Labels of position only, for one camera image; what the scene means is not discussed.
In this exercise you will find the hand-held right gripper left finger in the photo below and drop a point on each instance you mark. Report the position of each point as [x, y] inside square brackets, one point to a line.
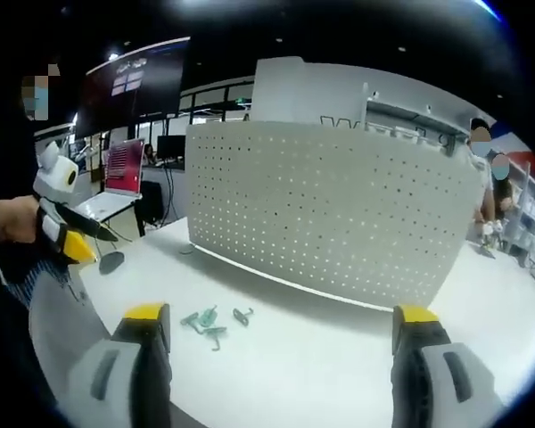
[129, 383]

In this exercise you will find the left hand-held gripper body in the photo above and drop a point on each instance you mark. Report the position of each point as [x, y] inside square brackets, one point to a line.
[55, 178]

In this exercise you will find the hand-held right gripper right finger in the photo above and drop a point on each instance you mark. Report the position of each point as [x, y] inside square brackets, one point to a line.
[432, 383]

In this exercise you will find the teal hook assembly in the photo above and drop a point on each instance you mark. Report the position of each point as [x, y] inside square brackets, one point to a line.
[216, 333]
[190, 320]
[207, 317]

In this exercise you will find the dark grey hook assembly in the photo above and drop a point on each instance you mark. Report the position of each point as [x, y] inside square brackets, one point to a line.
[241, 315]

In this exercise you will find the white perforated mounting plate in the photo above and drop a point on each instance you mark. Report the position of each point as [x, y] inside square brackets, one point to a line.
[330, 209]

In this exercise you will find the person's left hand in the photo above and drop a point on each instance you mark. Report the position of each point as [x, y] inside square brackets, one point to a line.
[15, 218]

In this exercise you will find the white side table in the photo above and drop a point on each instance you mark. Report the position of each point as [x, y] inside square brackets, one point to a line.
[107, 206]

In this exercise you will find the black oval object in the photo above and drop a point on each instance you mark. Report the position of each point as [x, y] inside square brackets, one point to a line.
[111, 262]

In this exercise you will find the person's dark clothing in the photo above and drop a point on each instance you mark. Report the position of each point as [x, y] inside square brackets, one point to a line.
[4, 156]

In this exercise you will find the black office chair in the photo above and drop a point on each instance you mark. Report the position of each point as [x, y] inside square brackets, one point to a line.
[151, 203]

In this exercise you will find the small grey round disc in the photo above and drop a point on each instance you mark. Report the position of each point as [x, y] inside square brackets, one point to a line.
[187, 249]

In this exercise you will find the black computer monitor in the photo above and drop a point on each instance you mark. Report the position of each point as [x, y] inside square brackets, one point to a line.
[170, 147]

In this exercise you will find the grey storage shelving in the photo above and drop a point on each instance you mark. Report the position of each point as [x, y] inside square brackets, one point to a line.
[530, 209]

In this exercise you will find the white upright panel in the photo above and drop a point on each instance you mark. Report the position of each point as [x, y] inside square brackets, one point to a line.
[303, 91]

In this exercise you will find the large dark wall screen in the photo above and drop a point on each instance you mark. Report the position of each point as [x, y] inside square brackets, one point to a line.
[134, 84]

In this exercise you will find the white wall shelf rack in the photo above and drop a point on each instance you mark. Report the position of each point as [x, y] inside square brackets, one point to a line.
[414, 122]

